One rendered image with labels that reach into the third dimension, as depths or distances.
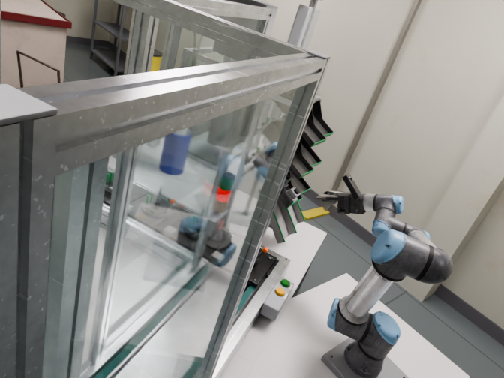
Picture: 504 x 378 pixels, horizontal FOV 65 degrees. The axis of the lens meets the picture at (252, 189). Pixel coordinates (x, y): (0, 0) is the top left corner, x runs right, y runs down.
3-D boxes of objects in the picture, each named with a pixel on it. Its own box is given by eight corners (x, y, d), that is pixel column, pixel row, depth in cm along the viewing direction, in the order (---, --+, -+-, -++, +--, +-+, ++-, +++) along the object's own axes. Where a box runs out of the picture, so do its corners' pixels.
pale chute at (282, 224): (289, 234, 206) (297, 232, 203) (277, 244, 195) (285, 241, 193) (270, 184, 205) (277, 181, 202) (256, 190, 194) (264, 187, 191)
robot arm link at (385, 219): (402, 238, 154) (407, 215, 160) (374, 226, 156) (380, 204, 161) (393, 246, 161) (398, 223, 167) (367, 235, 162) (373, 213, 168)
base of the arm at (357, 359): (387, 372, 157) (399, 356, 153) (361, 383, 149) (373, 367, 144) (362, 340, 168) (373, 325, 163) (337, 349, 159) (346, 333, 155)
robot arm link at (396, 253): (356, 348, 151) (433, 265, 114) (319, 331, 152) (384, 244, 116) (361, 322, 160) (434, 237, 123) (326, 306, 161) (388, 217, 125)
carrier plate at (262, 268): (275, 260, 189) (277, 256, 188) (256, 288, 169) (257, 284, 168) (232, 238, 195) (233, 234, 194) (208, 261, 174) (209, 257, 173)
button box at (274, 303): (290, 293, 180) (295, 283, 177) (274, 322, 162) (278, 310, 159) (276, 286, 181) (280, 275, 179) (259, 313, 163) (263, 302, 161)
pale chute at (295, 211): (298, 223, 219) (305, 220, 216) (287, 231, 208) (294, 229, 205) (280, 175, 217) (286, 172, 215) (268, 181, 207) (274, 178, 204)
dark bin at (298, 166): (310, 172, 190) (322, 163, 186) (298, 179, 179) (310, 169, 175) (274, 128, 195) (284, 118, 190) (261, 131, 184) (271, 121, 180)
